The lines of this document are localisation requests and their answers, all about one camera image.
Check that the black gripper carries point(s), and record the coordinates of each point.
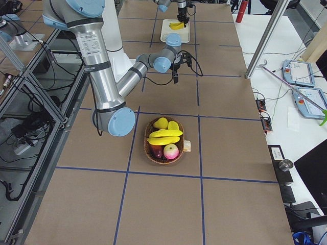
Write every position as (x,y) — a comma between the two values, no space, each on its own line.
(181,10)
(175,67)

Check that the yellow banana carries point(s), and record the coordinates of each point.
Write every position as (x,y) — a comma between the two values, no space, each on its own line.
(163,140)
(176,24)
(176,27)
(165,133)

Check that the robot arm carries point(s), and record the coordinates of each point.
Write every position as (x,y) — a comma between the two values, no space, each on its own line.
(182,7)
(113,77)

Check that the brown wicker basket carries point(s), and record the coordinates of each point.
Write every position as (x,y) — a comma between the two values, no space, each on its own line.
(149,129)

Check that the paper basket tag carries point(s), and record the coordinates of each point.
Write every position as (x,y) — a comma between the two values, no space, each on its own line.
(187,146)

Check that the white bear tray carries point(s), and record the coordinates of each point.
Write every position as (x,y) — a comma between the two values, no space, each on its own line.
(166,31)

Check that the yellow lemon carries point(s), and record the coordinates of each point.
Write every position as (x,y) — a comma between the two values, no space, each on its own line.
(161,123)

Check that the yellow starfruit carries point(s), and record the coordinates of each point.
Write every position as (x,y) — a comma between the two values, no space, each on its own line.
(172,125)

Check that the red bottle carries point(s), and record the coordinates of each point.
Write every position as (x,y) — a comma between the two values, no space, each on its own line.
(241,11)

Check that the dark red fruit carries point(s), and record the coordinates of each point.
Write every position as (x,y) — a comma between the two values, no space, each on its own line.
(157,151)

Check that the reacher grabber stick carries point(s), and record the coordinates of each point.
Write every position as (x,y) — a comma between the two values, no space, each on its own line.
(291,87)

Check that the far teach pendant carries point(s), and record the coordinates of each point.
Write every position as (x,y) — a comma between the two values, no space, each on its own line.
(298,73)

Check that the teach pendant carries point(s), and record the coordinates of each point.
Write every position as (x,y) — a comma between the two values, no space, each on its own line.
(310,102)
(298,73)

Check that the near teach pendant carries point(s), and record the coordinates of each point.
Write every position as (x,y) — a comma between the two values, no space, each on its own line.
(310,102)

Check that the metal cup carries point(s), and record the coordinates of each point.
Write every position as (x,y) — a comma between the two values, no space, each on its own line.
(285,165)

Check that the aluminium frame post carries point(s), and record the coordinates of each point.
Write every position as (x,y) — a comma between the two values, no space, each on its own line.
(276,16)

